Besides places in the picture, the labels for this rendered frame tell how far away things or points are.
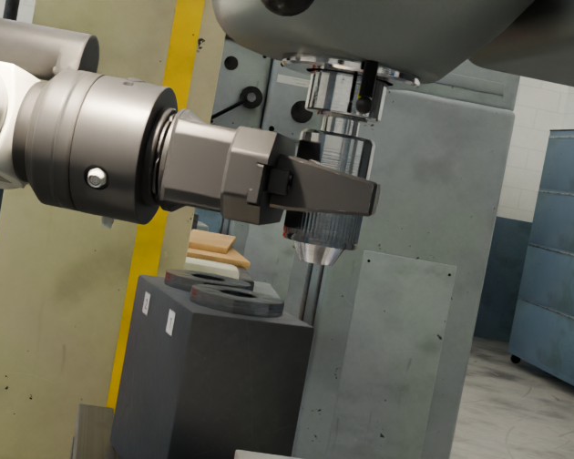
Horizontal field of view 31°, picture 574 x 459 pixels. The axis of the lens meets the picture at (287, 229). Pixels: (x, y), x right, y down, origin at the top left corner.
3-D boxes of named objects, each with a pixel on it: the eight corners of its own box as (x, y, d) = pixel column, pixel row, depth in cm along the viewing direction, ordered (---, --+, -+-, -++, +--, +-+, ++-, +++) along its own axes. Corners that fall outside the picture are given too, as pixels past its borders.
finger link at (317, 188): (369, 226, 62) (268, 206, 62) (380, 173, 61) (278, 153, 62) (368, 227, 60) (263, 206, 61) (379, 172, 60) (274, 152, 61)
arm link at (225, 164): (280, 97, 58) (76, 59, 60) (246, 266, 59) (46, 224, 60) (304, 116, 71) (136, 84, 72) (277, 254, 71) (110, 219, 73)
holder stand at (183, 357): (155, 516, 92) (194, 297, 91) (107, 442, 113) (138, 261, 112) (280, 523, 97) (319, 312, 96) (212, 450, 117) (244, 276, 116)
